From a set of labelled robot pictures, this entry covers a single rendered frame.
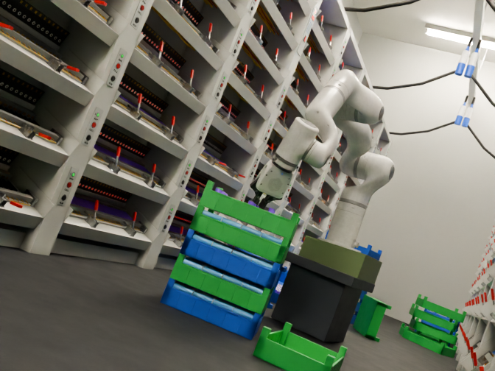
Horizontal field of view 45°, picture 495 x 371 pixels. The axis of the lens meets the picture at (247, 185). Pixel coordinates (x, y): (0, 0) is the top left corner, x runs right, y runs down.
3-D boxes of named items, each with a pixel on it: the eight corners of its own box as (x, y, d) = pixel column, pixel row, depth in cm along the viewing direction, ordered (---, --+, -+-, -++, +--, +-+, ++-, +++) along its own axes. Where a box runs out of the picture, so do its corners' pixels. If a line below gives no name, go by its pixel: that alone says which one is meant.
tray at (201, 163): (238, 191, 313) (250, 177, 312) (191, 165, 257) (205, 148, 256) (212, 167, 320) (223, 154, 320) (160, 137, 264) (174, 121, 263)
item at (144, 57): (199, 115, 249) (220, 90, 248) (125, 58, 193) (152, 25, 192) (168, 87, 257) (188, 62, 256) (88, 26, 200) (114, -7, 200)
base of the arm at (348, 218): (365, 256, 257) (378, 215, 258) (353, 250, 240) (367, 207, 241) (325, 243, 266) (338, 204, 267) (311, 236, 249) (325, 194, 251)
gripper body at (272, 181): (272, 162, 187) (255, 191, 191) (300, 174, 191) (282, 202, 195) (267, 152, 194) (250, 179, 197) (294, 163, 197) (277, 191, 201)
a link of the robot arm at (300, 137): (303, 163, 195) (279, 148, 196) (324, 129, 190) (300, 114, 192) (297, 168, 187) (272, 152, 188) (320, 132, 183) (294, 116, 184)
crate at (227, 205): (292, 241, 199) (300, 218, 200) (289, 239, 179) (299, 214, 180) (209, 208, 204) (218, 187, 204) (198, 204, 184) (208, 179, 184)
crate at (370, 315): (364, 337, 314) (378, 342, 314) (378, 300, 316) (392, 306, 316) (352, 327, 344) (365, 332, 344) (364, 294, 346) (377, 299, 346)
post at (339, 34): (255, 283, 383) (352, 29, 395) (250, 283, 374) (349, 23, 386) (227, 271, 390) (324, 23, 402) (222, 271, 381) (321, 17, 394)
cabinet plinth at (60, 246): (249, 280, 384) (252, 273, 385) (19, 248, 181) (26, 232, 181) (227, 271, 390) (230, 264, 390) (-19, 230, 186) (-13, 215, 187)
